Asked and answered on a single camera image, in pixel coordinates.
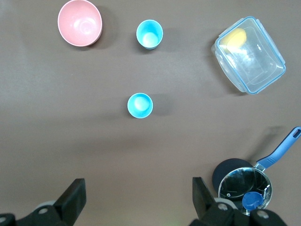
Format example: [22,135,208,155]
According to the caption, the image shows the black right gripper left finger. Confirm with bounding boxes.
[0,178,87,226]

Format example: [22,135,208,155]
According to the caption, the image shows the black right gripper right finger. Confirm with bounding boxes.
[191,177,286,226]

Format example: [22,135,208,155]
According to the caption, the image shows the light blue plastic cup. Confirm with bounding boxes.
[127,92,154,119]
[136,19,164,50]

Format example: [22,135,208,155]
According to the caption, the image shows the glass lid with blue knob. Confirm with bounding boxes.
[218,166,274,216]

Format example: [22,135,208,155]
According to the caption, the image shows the brown table cover cloth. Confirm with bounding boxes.
[0,0,301,226]

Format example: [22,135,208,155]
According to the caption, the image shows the clear container with blue rim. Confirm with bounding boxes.
[211,16,287,96]

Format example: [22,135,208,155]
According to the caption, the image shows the yellow round fruit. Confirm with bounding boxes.
[222,28,247,54]

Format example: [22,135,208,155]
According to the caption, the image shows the pink bowl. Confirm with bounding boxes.
[57,0,103,47]

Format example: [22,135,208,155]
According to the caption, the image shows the black saucepan with blue handle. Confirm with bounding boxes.
[211,126,301,212]

